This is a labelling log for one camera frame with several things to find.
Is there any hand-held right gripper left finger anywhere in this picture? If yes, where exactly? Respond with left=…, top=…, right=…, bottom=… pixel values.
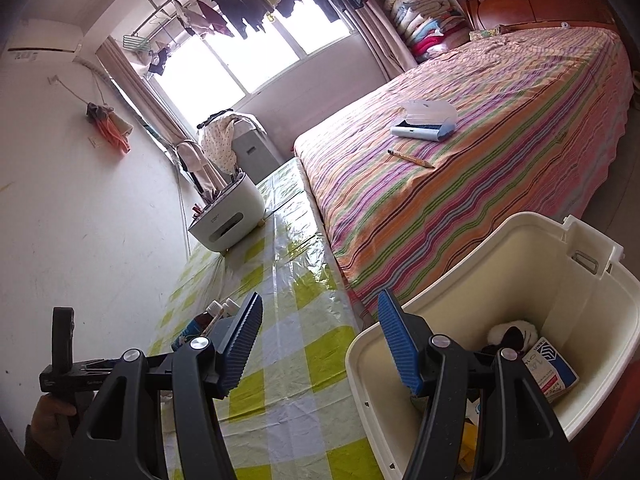
left=57, top=291, right=264, bottom=480

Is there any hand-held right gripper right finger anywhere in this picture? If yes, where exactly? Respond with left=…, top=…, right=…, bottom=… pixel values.
left=377, top=289, right=571, bottom=480

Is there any white plastic bin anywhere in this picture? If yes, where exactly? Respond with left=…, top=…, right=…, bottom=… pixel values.
left=345, top=211, right=640, bottom=480

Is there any white box with blue print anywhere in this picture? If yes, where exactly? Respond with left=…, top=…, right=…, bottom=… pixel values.
left=520, top=336, right=581, bottom=404

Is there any person's left forearm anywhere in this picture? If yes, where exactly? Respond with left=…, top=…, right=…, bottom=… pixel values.
left=22, top=422, right=69, bottom=462

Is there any person's left hand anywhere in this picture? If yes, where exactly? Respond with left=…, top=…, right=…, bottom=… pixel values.
left=30, top=394, right=79, bottom=436

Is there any blue container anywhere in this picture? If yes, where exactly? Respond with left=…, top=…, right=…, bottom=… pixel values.
left=172, top=322, right=204, bottom=351

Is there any green checkered tablecloth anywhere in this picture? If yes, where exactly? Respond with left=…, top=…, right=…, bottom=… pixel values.
left=145, top=157, right=384, bottom=480

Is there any black and white plush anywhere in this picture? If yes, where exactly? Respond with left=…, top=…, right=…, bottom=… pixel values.
left=482, top=321, right=540, bottom=356

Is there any white desk organizer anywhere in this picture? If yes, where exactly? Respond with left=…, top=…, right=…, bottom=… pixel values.
left=187, top=172, right=266, bottom=254

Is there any bundle of pens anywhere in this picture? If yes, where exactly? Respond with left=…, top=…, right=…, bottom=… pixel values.
left=189, top=170, right=247, bottom=221

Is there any bed with striped sheet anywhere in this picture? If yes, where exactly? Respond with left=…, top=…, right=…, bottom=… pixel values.
left=292, top=22, right=632, bottom=322

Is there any white hanging garment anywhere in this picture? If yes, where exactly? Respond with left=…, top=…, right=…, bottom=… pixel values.
left=175, top=140, right=221, bottom=194

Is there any wooden pencil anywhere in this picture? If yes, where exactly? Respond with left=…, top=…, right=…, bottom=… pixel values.
left=387, top=148, right=436, bottom=169

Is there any grey cabinet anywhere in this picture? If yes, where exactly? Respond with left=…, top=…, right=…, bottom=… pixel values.
left=232, top=127, right=284, bottom=186

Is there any polka dot cloth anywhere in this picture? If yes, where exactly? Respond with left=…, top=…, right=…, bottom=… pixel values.
left=197, top=110, right=261, bottom=174

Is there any blue white pencil case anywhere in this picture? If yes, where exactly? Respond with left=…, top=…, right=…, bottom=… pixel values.
left=390, top=100, right=458, bottom=143

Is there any orange cloth on hook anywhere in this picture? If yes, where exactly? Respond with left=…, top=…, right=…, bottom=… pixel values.
left=86, top=102, right=134, bottom=154

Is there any beige long curtain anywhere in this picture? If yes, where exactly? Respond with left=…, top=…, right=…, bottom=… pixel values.
left=95, top=37, right=201, bottom=162

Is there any window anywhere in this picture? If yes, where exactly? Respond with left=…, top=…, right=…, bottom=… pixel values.
left=150, top=0, right=352, bottom=137

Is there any white air conditioner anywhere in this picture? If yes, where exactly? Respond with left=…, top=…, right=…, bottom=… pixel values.
left=5, top=19, right=84, bottom=56

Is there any beige short curtain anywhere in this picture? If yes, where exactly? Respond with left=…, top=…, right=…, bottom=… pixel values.
left=345, top=2, right=419, bottom=79

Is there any stack of folded quilts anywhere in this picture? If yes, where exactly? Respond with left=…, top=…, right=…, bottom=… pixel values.
left=382, top=0, right=469, bottom=64

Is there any row of hanging clothes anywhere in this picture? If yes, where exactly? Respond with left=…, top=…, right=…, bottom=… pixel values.
left=145, top=0, right=377, bottom=78

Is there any air conditioner hose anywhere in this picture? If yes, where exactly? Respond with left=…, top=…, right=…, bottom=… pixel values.
left=74, top=54, right=192, bottom=172

